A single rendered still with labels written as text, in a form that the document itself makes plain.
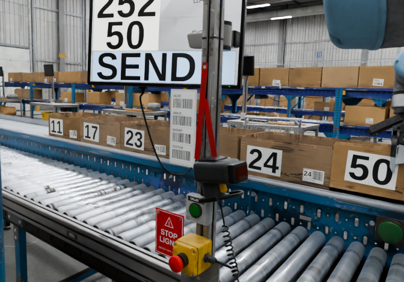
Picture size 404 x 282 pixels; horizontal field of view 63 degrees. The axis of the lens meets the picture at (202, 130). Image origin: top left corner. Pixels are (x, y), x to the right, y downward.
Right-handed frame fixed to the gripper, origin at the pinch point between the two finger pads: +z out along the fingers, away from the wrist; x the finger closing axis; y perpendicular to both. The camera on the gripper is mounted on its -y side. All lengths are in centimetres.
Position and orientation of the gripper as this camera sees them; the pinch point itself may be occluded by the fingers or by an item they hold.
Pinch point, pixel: (391, 168)
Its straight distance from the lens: 126.8
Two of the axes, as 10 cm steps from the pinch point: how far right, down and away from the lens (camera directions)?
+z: -1.7, 9.8, -0.7
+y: 8.1, 0.9, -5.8
